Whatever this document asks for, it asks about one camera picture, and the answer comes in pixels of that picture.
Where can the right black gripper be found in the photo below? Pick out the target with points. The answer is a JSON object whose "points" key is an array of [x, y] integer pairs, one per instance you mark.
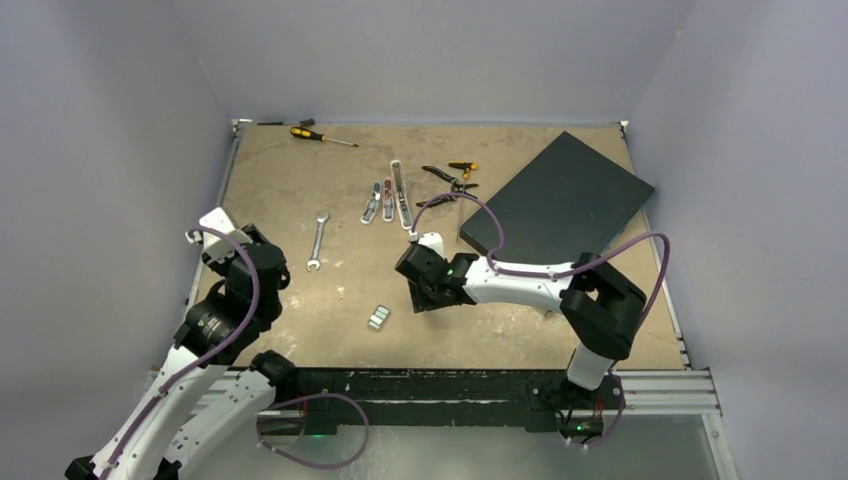
{"points": [[422, 301]]}

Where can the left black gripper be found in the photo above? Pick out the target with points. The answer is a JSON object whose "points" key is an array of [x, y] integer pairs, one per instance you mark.
{"points": [[223, 267]]}

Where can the silver staple strip block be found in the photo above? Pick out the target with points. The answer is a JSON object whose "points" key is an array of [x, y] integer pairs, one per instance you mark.
{"points": [[379, 317]]}

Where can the red silver stapler insert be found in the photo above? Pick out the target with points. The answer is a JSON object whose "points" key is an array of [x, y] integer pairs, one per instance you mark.
{"points": [[388, 214]]}

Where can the silver stapler magazine tray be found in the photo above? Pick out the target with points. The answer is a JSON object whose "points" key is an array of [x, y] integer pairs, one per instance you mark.
{"points": [[372, 204]]}

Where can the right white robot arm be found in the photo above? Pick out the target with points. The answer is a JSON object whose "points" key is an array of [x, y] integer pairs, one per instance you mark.
{"points": [[602, 306]]}

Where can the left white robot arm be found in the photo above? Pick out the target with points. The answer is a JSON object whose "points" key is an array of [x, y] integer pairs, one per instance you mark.
{"points": [[162, 439]]}

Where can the silver open-end wrench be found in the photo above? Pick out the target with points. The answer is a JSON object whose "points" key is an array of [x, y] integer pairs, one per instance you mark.
{"points": [[314, 261]]}

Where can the small yellow black screwdriver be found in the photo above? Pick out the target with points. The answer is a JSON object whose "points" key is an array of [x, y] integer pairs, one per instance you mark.
{"points": [[465, 167]]}

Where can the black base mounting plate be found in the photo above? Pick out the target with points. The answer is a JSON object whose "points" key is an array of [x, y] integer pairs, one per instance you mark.
{"points": [[536, 400]]}

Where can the black flat box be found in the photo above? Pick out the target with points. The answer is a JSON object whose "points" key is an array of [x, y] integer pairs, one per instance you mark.
{"points": [[568, 200]]}

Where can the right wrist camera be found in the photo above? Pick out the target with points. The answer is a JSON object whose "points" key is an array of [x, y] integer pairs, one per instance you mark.
{"points": [[431, 240]]}

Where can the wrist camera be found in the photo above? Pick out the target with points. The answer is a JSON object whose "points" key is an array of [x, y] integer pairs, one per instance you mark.
{"points": [[431, 240], [217, 234]]}

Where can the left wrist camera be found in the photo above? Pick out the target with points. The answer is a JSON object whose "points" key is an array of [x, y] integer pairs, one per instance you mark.
{"points": [[217, 234]]}

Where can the black handled pliers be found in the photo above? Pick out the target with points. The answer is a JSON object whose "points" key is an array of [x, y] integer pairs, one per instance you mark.
{"points": [[457, 185]]}

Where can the aluminium frame rail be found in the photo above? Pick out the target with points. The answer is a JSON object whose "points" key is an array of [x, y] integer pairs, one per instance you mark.
{"points": [[663, 392]]}

